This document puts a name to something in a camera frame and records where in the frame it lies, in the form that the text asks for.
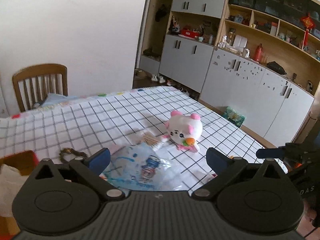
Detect brown hair scrunchie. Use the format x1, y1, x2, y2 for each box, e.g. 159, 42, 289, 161
59, 148, 88, 164

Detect cotton swab pack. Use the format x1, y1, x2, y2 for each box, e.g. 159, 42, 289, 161
141, 133, 164, 147

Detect white non-woven cloth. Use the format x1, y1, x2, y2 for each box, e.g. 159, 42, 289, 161
0, 164, 28, 217

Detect green tissue box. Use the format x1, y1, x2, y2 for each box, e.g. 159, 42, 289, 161
222, 106, 246, 128

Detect white pink plush toy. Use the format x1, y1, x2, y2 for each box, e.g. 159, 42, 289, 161
160, 110, 203, 153

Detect red storage box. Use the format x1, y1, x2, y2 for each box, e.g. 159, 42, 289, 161
1, 151, 39, 239

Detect black grid white tablecloth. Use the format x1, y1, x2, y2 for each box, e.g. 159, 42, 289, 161
0, 86, 286, 192

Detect light blue seat cushion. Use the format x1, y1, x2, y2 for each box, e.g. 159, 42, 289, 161
32, 93, 69, 109

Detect black bag on counter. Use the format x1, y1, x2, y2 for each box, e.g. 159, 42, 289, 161
266, 61, 286, 75

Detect red thermos bottle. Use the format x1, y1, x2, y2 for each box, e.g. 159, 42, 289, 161
253, 44, 263, 62

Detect wooden chair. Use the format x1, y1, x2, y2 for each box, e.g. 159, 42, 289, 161
12, 63, 68, 112

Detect red chinese knot ornament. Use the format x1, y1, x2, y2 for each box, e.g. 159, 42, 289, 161
300, 12, 315, 49

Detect grey wooden wall cabinet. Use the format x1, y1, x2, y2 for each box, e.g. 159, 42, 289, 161
137, 0, 319, 147

